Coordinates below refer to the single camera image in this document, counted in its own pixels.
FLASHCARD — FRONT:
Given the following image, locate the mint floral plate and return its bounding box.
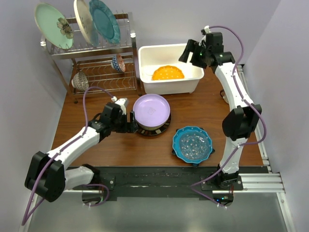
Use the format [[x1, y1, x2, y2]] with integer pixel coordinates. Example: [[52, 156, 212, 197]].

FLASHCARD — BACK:
[[137, 115, 171, 131], [34, 3, 73, 50]]

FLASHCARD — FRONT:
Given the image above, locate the mint floral plate on rack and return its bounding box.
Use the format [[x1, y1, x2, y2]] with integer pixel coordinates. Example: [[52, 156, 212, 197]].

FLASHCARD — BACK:
[[34, 3, 73, 50]]

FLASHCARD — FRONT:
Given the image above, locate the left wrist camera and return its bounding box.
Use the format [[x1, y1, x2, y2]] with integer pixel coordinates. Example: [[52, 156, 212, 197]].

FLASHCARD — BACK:
[[111, 96, 129, 115]]

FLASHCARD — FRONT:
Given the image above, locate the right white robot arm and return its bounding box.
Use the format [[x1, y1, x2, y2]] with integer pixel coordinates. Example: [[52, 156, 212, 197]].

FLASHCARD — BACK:
[[179, 29, 262, 190]]

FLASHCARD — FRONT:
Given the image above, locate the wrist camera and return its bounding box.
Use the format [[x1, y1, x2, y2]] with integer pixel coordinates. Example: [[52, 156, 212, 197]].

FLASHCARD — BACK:
[[111, 96, 129, 115], [201, 25, 211, 37]]

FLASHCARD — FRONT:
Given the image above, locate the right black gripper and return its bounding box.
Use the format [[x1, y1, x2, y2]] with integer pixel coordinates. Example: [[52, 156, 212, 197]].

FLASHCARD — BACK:
[[179, 40, 211, 69]]

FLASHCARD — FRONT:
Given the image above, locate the blue scalloped plate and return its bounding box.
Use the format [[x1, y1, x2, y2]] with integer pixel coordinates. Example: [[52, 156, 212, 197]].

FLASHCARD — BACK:
[[172, 126, 215, 167]]

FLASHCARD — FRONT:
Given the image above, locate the teal plate on rack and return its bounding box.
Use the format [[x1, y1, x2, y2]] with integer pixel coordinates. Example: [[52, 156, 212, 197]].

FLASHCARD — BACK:
[[89, 0, 121, 44]]

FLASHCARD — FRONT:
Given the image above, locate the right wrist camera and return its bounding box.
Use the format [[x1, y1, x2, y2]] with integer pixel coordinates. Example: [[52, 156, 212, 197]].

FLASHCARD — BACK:
[[201, 25, 211, 37]]

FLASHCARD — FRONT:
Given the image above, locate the grey patterned bowl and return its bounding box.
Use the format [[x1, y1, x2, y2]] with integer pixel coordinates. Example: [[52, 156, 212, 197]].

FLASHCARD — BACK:
[[71, 72, 89, 91]]

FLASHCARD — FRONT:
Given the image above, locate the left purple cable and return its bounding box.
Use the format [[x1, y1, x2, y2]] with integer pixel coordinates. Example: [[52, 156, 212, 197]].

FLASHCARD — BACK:
[[21, 86, 118, 226]]

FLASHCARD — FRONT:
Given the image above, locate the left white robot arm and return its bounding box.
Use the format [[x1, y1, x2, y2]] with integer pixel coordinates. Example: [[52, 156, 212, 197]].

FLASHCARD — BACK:
[[25, 98, 138, 202]]

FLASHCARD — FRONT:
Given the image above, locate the black striped plate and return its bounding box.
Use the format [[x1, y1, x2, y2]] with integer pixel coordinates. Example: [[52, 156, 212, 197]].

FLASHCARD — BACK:
[[137, 115, 171, 136]]

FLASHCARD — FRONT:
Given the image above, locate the metal dish rack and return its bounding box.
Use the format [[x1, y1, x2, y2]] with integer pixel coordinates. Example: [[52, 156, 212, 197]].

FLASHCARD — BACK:
[[41, 12, 142, 104]]

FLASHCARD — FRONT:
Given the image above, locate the lilac plate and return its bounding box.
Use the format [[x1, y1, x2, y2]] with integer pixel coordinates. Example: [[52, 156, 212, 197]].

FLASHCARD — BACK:
[[133, 94, 170, 128]]

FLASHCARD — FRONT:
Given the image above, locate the white plastic bin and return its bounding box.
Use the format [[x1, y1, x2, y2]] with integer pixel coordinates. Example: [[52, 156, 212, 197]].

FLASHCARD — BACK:
[[138, 43, 204, 95]]

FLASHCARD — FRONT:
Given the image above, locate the cream mug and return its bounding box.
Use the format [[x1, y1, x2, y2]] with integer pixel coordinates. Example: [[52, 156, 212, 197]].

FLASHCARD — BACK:
[[219, 89, 229, 104]]

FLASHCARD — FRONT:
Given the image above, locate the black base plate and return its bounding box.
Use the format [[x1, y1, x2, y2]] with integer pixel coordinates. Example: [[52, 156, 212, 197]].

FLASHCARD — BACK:
[[71, 166, 244, 201]]

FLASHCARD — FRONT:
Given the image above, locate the cream plate on rack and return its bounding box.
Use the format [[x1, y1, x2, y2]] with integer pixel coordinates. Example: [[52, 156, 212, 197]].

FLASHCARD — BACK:
[[73, 0, 94, 45]]

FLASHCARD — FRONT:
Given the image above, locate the blue patterned bowl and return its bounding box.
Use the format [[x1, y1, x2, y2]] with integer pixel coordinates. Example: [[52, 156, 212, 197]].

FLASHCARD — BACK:
[[111, 54, 126, 73]]

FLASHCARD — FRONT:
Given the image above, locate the orange dotted plate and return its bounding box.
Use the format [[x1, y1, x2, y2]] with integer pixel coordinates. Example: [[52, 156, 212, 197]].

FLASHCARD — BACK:
[[152, 65, 184, 81]]

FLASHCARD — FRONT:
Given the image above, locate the yellow woven pattern plate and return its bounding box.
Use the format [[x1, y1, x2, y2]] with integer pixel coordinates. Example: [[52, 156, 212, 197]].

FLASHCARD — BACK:
[[138, 121, 170, 131]]

